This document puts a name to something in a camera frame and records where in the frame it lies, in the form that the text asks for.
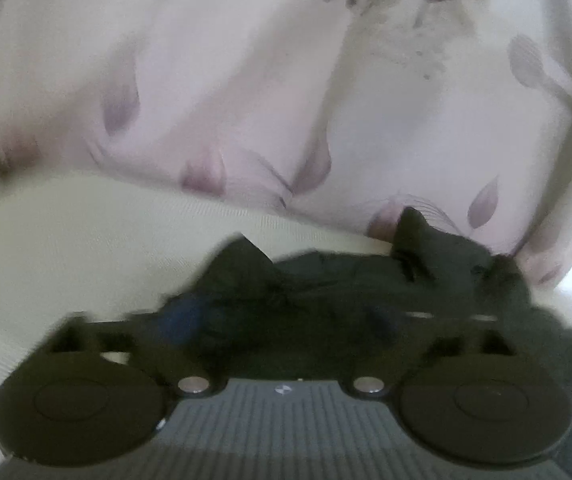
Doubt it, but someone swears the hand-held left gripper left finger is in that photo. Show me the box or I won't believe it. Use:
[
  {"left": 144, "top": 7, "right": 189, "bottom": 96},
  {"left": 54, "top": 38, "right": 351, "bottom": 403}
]
[{"left": 48, "top": 294, "right": 215, "bottom": 400}]

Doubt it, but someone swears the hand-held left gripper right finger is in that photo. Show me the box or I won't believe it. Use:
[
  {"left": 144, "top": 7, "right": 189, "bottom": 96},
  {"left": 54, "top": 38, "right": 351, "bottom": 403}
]
[{"left": 350, "top": 304, "right": 518, "bottom": 400}]

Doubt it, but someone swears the dark green garment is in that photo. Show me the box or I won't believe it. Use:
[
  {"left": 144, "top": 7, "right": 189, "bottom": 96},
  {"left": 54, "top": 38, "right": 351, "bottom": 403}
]
[{"left": 161, "top": 206, "right": 572, "bottom": 480}]

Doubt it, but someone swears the cream bed sheet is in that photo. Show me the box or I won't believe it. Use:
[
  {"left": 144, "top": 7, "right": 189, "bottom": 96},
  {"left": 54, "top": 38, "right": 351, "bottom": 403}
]
[{"left": 0, "top": 172, "right": 399, "bottom": 480}]

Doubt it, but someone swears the white floral quilt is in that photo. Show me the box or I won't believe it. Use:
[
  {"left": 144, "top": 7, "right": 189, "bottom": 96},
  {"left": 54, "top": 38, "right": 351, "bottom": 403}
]
[{"left": 0, "top": 0, "right": 572, "bottom": 292}]

